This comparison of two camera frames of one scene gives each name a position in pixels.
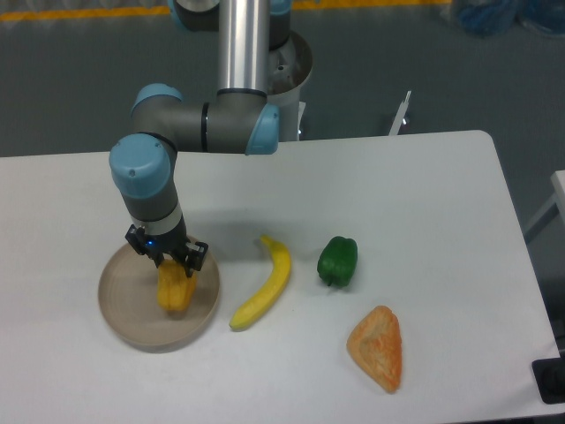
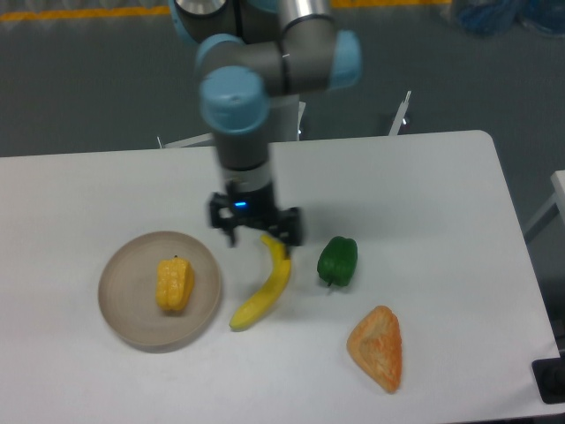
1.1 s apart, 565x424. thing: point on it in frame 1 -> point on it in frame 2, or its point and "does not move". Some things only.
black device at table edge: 549,375 does not move
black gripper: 171,241 -> 257,208
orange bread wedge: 374,344 does not move
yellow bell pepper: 175,289 does not move
